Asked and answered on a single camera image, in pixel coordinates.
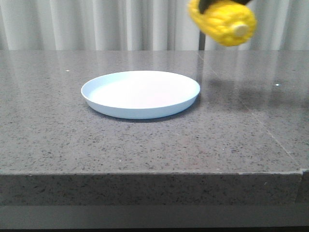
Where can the black gripper finger gripping corn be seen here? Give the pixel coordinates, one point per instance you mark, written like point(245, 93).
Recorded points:
point(203, 5)

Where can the yellow plastic corn cob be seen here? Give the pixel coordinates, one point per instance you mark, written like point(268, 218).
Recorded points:
point(228, 22)

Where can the light blue round plate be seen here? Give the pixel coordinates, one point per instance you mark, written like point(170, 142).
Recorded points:
point(140, 94)

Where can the white pleated curtain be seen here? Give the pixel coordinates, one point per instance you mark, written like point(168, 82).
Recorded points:
point(140, 25)

